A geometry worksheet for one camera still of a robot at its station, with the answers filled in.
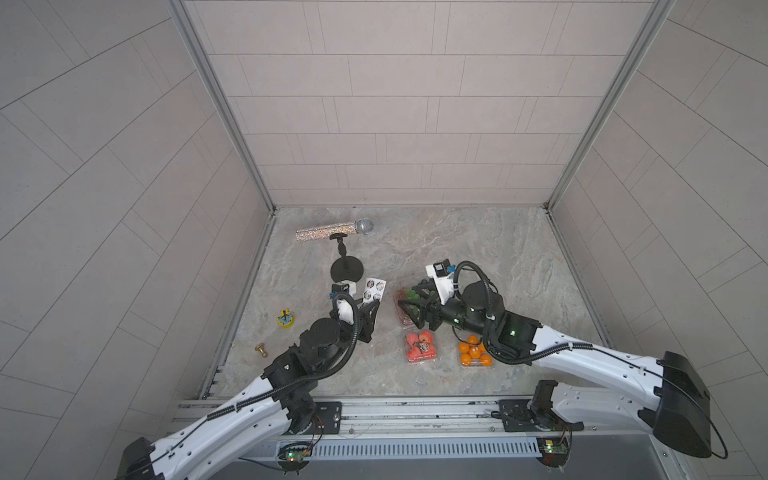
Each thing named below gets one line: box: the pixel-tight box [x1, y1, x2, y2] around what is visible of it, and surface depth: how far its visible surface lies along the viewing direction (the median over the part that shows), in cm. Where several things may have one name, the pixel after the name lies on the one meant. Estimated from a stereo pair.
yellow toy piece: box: [276, 308, 295, 328], surface depth 88 cm
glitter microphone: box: [295, 217, 374, 242], surface depth 83 cm
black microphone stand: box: [330, 233, 364, 282], surface depth 99 cm
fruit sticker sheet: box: [362, 278, 387, 304], surface depth 72 cm
